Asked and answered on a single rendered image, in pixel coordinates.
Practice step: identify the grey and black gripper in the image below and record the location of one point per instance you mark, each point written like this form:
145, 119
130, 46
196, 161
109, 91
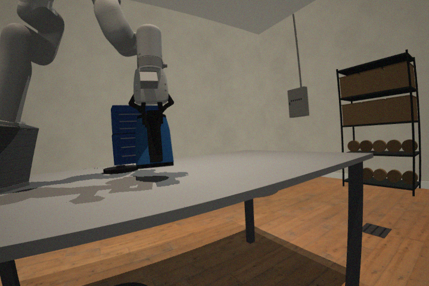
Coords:
158, 96

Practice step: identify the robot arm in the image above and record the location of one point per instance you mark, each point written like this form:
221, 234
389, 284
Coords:
20, 45

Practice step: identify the black round disk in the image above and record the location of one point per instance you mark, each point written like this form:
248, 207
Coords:
120, 169

